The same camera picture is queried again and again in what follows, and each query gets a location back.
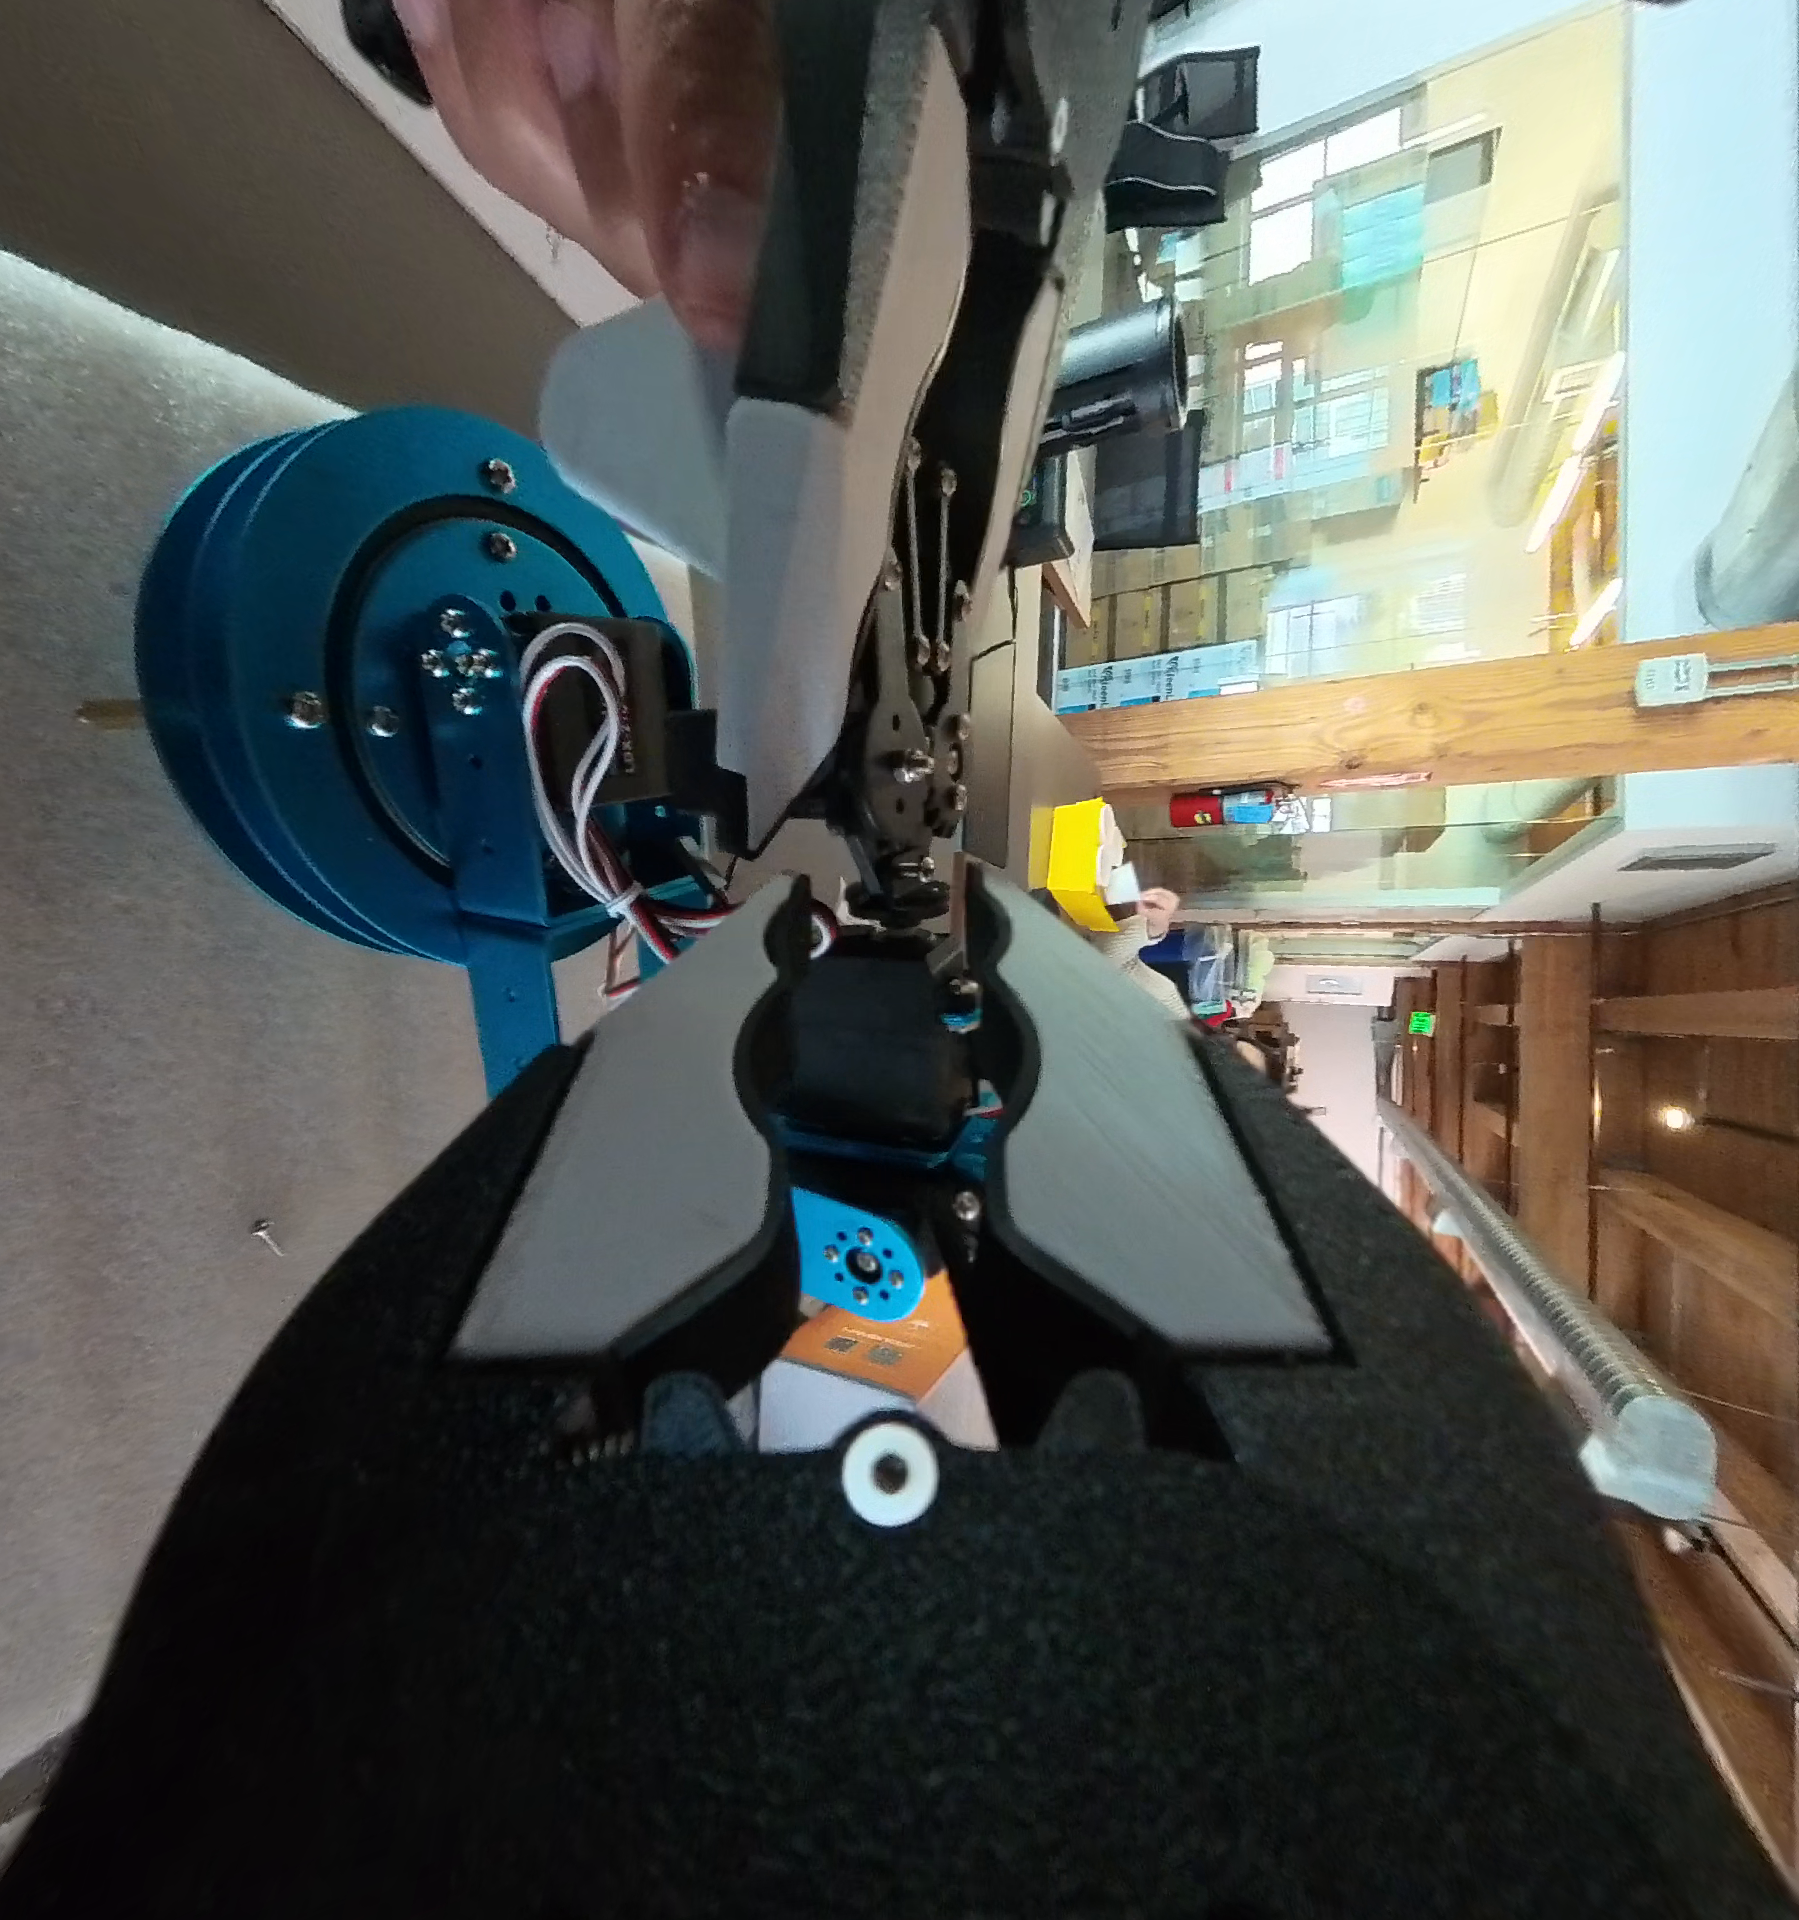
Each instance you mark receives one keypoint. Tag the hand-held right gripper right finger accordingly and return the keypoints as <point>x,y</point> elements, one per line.
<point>1156,1171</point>

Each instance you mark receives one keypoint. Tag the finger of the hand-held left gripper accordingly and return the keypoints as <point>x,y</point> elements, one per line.
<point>990,272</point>
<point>809,572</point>

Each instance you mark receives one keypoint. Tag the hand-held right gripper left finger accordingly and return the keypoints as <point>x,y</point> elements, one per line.
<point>643,1171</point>

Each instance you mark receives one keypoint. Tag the blue toy robot arm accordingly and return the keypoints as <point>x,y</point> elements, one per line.
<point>392,692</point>

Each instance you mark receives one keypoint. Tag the person's left hand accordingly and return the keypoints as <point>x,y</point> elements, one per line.
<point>617,138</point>

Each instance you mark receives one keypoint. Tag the black cylindrical flask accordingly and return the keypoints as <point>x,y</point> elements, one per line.
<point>1123,375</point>

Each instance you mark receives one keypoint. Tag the orange cardboard sleeve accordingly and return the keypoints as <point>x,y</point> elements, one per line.
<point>868,1344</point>

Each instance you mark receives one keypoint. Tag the yellow box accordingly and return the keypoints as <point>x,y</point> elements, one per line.
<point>1081,866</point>

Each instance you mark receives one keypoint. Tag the red fire extinguisher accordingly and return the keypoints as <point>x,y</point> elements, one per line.
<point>1223,806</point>

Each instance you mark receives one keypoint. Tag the hanging linear lamp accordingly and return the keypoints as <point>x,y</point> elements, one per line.
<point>1563,1351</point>

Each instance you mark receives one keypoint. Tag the white foam sheet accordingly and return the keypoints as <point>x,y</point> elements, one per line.
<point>120,1262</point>

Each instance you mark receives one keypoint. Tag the wooden column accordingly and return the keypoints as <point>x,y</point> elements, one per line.
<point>1438,719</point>

